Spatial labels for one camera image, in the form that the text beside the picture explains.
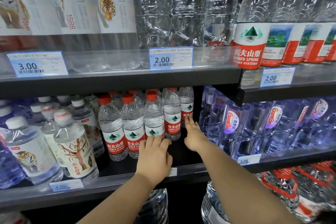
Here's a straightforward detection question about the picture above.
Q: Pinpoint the person's right hand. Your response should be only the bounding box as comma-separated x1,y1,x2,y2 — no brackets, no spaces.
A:
183,115,211,153

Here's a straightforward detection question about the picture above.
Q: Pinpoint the row of red-cap water bottles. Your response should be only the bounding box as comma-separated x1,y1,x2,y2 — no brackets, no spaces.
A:
98,86,195,162

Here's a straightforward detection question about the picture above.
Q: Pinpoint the person's left forearm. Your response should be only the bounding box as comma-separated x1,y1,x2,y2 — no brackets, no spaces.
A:
76,173,161,224

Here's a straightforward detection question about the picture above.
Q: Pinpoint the cluster of white-capped print bottles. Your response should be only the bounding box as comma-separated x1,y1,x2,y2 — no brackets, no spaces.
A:
5,94,105,186

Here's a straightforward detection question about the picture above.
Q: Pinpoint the person's right forearm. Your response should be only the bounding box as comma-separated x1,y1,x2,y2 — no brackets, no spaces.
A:
197,145,301,224

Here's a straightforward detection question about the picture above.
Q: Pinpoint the large red-handled water jug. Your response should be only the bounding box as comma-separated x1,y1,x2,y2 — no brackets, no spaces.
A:
135,188,169,224

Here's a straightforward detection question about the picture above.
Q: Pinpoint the row of red-label large bottles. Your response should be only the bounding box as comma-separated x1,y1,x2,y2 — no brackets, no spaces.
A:
231,0,336,70

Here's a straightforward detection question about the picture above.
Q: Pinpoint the large jugs group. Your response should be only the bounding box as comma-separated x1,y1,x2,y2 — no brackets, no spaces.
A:
201,161,336,224

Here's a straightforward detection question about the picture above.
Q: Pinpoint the clear ribbed tall bottle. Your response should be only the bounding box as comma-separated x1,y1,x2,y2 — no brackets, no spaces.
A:
170,0,207,48
132,0,173,68
203,0,241,64

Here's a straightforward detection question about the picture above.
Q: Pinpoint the person's left hand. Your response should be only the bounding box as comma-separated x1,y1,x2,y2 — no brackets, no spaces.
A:
134,135,174,187

